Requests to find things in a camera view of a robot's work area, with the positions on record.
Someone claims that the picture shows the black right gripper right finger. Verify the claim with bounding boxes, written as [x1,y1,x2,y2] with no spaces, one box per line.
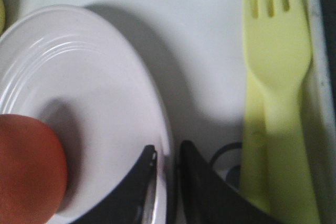
[180,140,280,224]

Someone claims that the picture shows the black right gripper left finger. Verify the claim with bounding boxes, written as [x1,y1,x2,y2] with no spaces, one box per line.
[73,145,157,223]

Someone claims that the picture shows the orange mandarin fruit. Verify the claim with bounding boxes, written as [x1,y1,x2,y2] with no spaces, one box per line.
[1,114,67,223]

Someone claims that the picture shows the white round plate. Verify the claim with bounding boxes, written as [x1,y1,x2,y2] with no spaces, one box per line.
[1,5,174,223]

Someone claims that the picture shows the white bear-print tray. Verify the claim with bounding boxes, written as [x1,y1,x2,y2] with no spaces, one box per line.
[0,0,336,224]

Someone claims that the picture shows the yellow plastic utensil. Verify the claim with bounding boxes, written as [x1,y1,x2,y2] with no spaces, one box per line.
[302,0,331,223]

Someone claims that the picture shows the yellow plastic fork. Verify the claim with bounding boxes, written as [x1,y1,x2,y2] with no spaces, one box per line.
[243,0,320,223]

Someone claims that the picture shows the yellow lemon left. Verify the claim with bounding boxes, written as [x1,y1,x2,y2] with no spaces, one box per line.
[0,0,6,33]

